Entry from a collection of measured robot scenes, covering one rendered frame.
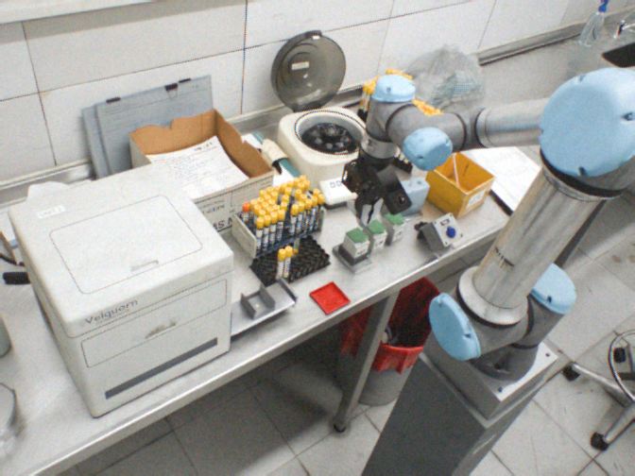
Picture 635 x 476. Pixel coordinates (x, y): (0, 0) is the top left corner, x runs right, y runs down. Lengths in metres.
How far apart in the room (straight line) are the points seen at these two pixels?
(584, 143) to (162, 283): 0.62
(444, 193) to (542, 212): 0.77
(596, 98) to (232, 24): 1.02
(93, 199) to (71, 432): 0.41
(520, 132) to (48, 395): 0.95
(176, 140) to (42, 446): 0.79
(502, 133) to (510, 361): 0.43
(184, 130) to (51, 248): 0.65
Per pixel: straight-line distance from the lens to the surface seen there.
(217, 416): 2.10
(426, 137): 1.01
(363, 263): 1.36
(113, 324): 0.94
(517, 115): 1.01
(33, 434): 1.15
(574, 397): 2.53
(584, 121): 0.72
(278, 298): 1.22
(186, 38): 1.49
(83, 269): 0.95
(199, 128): 1.55
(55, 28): 1.36
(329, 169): 1.47
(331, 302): 1.28
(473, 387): 1.20
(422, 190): 1.49
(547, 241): 0.83
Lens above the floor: 1.88
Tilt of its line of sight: 45 degrees down
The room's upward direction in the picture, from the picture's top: 11 degrees clockwise
